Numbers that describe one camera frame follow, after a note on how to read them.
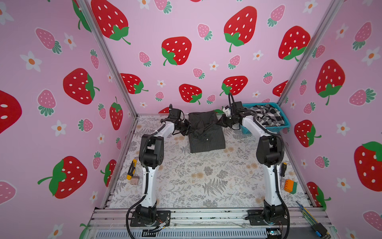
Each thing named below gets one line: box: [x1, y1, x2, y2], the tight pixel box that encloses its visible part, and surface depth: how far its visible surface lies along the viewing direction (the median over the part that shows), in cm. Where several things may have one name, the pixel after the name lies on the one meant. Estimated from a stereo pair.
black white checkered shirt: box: [250, 104, 285, 127], surface depth 106 cm
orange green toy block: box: [283, 179, 298, 195], surface depth 84 cm
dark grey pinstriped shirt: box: [188, 110, 226, 154], surface depth 100 cm
